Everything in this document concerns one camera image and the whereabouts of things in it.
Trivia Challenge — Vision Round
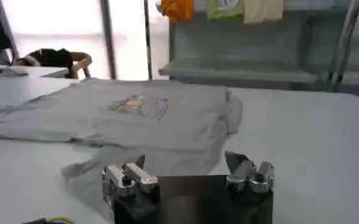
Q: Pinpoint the thin dark pole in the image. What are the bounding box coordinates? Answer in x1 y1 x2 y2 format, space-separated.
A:
143 0 154 81

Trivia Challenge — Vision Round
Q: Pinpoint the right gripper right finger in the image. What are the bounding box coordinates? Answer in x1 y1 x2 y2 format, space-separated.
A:
224 150 275 194

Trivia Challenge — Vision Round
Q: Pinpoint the white desk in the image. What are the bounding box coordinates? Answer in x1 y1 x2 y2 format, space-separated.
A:
0 65 71 80

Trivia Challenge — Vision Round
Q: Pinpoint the dark window frame post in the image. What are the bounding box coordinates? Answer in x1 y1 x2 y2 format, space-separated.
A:
99 0 118 80

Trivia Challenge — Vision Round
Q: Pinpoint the silver metal stand pole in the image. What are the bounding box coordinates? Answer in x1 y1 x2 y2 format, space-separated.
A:
327 0 359 86

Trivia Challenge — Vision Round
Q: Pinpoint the yellow and blue cable bundle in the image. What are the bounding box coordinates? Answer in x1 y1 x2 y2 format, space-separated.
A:
21 215 76 224

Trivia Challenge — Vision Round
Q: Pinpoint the grey shelf with cloths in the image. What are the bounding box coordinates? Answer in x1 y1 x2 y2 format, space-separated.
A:
158 0 359 104

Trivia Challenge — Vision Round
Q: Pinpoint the grey printed t-shirt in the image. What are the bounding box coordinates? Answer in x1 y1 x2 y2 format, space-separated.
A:
0 77 244 183

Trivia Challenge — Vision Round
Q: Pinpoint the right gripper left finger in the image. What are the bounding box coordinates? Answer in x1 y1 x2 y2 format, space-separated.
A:
101 154 160 211

